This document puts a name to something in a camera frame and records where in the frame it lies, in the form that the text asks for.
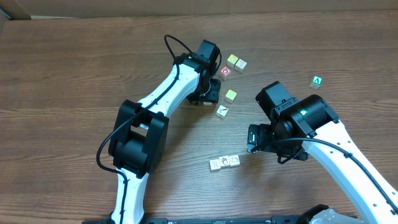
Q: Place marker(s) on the green letter wooden block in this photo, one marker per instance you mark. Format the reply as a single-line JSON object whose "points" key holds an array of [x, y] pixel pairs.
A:
{"points": [[316, 82]]}

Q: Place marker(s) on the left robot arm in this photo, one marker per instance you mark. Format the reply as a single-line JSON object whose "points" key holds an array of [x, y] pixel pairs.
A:
{"points": [[138, 140]]}

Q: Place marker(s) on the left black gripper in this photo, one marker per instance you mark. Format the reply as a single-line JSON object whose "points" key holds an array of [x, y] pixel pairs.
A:
{"points": [[208, 94]]}

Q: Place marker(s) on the yellow wooden block middle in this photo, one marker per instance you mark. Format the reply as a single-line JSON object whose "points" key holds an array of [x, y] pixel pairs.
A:
{"points": [[230, 96]]}

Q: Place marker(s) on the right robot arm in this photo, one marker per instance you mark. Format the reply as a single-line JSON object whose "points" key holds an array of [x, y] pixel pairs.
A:
{"points": [[310, 127]]}

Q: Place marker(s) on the number two wooden block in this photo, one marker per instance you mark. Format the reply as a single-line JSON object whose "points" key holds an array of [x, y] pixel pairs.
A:
{"points": [[215, 165]]}

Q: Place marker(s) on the yellow wooden block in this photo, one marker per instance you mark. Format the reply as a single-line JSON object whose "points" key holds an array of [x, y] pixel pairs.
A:
{"points": [[232, 60], [230, 96]]}

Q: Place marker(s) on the hammer picture wooden block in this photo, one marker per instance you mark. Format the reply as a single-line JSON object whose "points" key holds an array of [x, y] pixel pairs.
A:
{"points": [[222, 111]]}

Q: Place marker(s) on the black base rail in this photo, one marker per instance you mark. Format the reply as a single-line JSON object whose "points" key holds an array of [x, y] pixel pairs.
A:
{"points": [[276, 219]]}

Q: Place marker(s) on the red apple wooden block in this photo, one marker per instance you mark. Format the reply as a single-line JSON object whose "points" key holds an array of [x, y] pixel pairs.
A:
{"points": [[224, 73]]}

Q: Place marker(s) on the acorn picture wooden block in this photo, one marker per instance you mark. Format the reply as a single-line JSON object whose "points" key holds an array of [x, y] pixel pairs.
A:
{"points": [[224, 161]]}

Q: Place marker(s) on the yellow top wooden block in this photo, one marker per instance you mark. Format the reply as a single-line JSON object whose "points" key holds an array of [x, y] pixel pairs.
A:
{"points": [[232, 60]]}

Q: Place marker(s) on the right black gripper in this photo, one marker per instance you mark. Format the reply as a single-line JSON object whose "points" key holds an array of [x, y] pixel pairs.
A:
{"points": [[259, 140]]}

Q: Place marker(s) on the animal picture wooden block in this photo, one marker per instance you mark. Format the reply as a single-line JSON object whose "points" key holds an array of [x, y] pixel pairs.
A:
{"points": [[234, 161]]}

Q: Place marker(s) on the white wooden block far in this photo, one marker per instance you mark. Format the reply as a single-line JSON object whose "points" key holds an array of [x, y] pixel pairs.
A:
{"points": [[240, 65]]}

